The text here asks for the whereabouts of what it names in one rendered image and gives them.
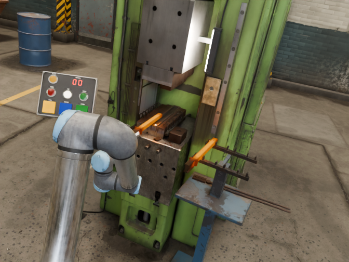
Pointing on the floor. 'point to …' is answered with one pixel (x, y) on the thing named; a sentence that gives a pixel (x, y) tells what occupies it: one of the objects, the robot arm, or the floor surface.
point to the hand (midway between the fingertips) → (136, 131)
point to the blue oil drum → (34, 39)
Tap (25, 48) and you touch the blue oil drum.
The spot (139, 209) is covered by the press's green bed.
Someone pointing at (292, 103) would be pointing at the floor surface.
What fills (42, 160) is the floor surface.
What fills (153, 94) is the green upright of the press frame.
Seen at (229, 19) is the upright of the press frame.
